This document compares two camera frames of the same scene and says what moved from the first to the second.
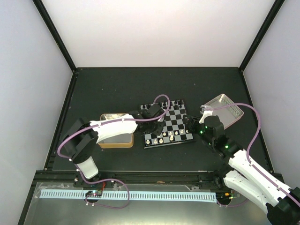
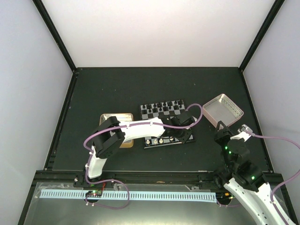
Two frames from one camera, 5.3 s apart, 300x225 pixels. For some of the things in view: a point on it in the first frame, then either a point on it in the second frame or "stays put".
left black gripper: [158, 131] → [184, 138]
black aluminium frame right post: [272, 14] stays put
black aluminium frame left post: [53, 31] stays put
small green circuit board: [95, 193] stays put
